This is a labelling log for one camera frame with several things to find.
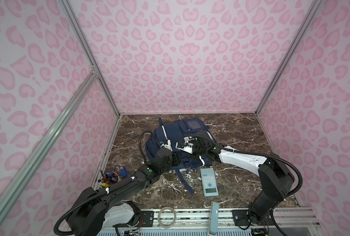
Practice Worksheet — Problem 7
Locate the aluminium frame strut left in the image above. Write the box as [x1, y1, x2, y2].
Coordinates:
[0, 70, 99, 231]

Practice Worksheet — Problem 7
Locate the coiled white cable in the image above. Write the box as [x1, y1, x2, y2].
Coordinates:
[157, 206, 177, 229]

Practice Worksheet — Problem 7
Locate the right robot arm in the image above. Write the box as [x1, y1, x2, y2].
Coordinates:
[176, 131, 295, 225]

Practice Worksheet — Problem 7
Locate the black corrugated cable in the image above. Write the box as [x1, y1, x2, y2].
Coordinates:
[180, 134, 303, 236]
[53, 130, 164, 236]

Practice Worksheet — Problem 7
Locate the light green calculator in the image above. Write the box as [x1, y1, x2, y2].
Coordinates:
[200, 168, 219, 197]

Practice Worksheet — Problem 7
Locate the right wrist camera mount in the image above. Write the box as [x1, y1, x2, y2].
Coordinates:
[176, 137, 194, 154]

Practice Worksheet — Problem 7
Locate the navy blue student backpack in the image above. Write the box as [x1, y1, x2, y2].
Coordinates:
[144, 117, 217, 195]

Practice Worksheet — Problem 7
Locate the blue stapler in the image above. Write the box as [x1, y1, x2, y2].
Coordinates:
[119, 166, 129, 178]

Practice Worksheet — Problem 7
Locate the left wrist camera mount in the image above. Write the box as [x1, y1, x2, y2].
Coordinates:
[159, 139, 173, 151]

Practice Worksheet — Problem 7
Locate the pink pen cup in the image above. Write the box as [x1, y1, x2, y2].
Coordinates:
[98, 169, 120, 188]

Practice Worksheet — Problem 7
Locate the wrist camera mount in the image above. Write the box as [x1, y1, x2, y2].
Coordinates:
[176, 137, 194, 154]
[159, 139, 173, 151]

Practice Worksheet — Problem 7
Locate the black corrugated cable left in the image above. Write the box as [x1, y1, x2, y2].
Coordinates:
[53, 130, 164, 236]

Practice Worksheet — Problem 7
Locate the grey-blue bar on rail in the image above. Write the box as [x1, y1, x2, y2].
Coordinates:
[207, 201, 219, 236]

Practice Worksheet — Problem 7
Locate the black corrugated cable right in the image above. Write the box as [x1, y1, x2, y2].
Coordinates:
[180, 134, 303, 236]

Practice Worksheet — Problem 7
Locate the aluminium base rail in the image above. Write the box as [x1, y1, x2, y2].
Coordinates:
[135, 207, 324, 236]

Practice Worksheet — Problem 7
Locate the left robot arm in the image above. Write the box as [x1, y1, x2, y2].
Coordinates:
[54, 147, 181, 236]

